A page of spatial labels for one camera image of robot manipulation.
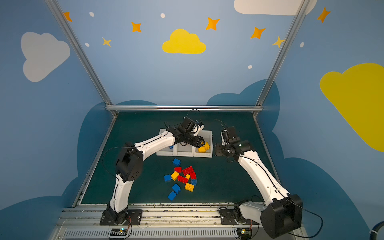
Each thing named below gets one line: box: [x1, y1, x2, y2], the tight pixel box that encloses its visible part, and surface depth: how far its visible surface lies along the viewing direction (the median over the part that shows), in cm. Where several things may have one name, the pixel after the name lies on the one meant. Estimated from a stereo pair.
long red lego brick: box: [182, 166, 194, 176], surface depth 91 cm
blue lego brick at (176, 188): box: [171, 183, 181, 194], surface depth 84 cm
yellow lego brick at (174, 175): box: [171, 171, 180, 181], surface depth 88 cm
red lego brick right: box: [190, 172, 197, 180], surface depth 90 cm
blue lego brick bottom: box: [167, 191, 177, 202], surface depth 82 cm
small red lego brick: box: [174, 167, 182, 173], surface depth 92 cm
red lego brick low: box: [177, 175, 188, 184], surface depth 88 cm
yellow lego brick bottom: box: [184, 182, 195, 192], surface depth 86 cm
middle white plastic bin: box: [173, 142, 195, 157], surface depth 96 cm
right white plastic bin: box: [193, 130, 214, 158], surface depth 96 cm
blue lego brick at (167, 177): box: [164, 174, 172, 182], surface depth 88 cm
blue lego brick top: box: [172, 158, 181, 167], surface depth 95 cm
